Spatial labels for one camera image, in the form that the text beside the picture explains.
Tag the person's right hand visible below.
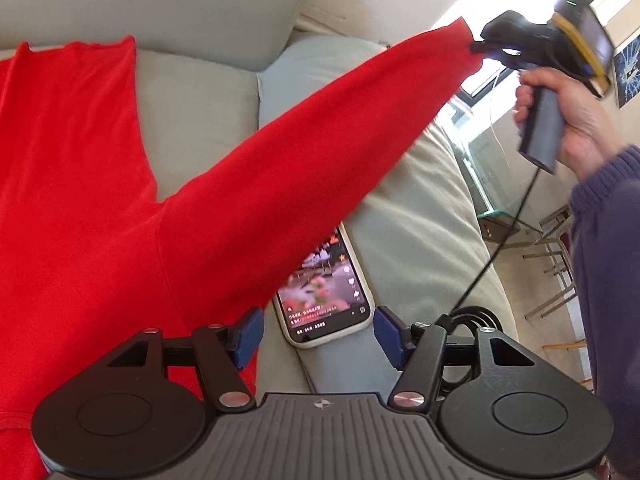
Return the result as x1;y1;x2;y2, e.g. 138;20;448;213
514;67;623;182

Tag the person's right forearm purple sleeve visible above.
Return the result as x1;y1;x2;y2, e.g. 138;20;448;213
569;144;640;480

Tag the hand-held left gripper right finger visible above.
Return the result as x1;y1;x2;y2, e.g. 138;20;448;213
373;305;533;412

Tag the grey sofa back cushion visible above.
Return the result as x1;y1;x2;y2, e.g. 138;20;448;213
0;0;327;73

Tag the black cable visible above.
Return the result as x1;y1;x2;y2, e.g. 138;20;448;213
440;165;542;399

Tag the glass side table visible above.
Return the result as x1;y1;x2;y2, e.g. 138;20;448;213
446;96;545;243

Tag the red sweater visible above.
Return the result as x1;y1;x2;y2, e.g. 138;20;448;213
0;16;487;480

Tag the grey sofa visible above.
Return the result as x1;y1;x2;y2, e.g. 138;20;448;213
0;35;521;396

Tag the wooden chair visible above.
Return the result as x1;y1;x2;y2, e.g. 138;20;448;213
522;204;597;392

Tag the wall poster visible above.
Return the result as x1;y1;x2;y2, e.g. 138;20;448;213
612;34;640;110

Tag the smartphone with white case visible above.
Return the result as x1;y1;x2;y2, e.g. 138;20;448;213
273;224;375;350

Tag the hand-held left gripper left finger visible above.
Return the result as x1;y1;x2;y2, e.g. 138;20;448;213
107;307;265;412

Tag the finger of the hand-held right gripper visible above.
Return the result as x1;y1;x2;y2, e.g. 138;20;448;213
480;10;551;44
469;41;522;68

